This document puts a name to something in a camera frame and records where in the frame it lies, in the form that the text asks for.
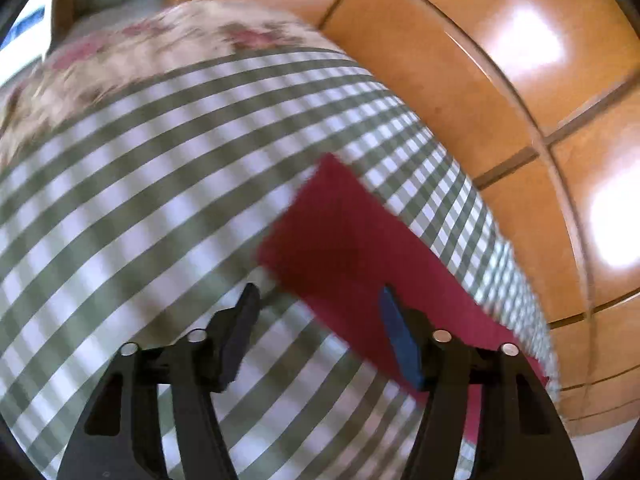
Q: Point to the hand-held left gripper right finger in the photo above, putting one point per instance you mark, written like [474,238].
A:
[400,340]

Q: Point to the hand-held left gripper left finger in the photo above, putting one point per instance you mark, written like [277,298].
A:
[235,340]

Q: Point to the red garment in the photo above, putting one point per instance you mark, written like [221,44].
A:
[335,245]

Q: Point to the green white checked bed sheet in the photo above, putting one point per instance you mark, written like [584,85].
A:
[150,185]

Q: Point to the floral blanket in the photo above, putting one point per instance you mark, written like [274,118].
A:
[150,45]

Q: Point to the white blue object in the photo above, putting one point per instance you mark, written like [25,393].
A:
[27,22]

